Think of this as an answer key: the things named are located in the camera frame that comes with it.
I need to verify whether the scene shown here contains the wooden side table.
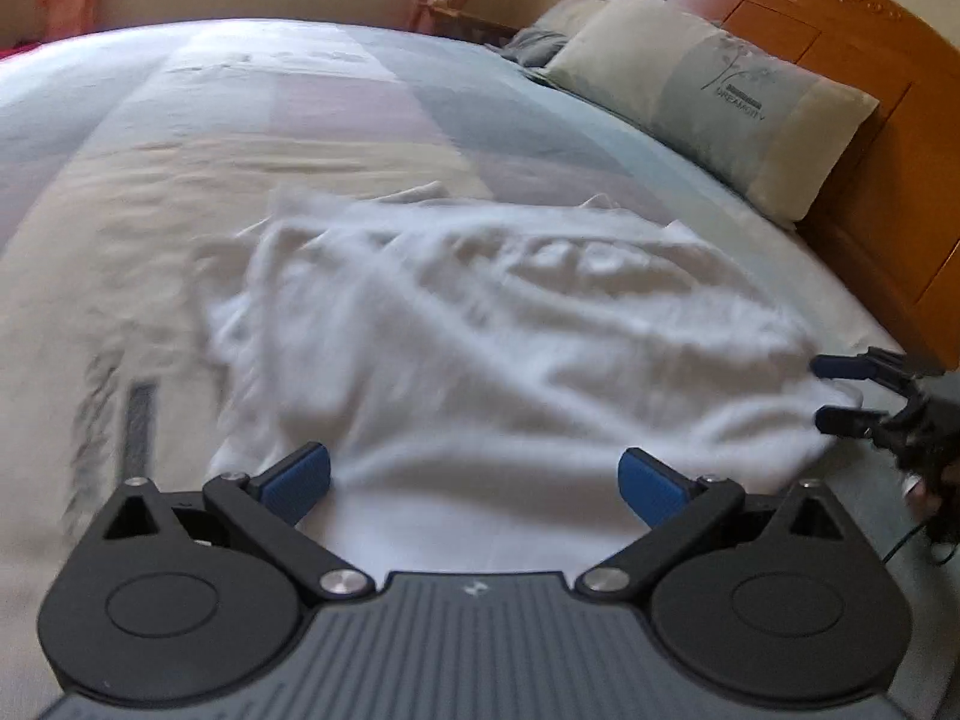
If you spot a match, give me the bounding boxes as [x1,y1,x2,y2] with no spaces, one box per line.
[416,0,520,44]

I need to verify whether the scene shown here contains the grey cloth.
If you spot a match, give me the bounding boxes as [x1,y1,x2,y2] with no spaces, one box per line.
[499,26,571,70]

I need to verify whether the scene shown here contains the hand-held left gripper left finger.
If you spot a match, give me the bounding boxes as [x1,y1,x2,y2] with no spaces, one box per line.
[101,444,376,605]

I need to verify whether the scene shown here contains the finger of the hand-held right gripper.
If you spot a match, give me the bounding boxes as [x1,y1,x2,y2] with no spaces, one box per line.
[814,403,891,437]
[810,354,876,381]

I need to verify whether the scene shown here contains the pale printed pillow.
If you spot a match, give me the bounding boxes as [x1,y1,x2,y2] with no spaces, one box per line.
[534,0,880,230]

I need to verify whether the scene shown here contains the person's right hand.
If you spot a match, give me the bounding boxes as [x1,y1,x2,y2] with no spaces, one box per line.
[902,467,944,520]

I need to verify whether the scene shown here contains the pastel patchwork bedsheet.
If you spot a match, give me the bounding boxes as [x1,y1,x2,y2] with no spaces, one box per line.
[0,19,931,720]

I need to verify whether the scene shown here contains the wooden bed headboard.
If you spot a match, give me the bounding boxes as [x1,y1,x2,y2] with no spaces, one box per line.
[585,0,960,370]

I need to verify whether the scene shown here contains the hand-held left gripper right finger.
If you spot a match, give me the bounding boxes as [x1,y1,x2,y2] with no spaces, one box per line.
[577,446,846,605]

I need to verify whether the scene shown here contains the right hand-held gripper cable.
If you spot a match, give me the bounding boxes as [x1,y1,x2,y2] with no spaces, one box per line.
[881,516,955,565]

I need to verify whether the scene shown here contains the white printed sweatshirt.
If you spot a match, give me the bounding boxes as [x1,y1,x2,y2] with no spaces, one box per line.
[199,180,863,578]

